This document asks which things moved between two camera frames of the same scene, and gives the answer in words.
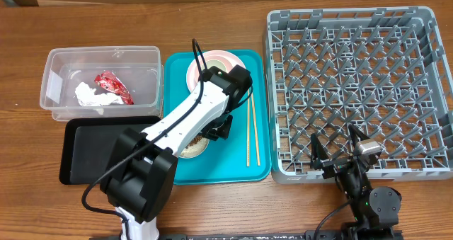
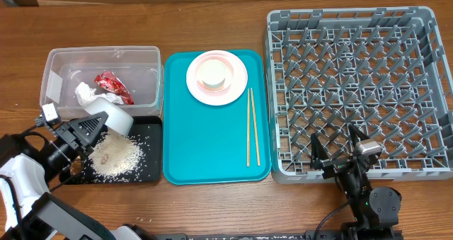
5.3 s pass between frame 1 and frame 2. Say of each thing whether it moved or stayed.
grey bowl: moved
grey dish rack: stayed
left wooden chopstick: stayed
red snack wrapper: stayed
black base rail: stayed
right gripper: stayed
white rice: moved
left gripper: moved
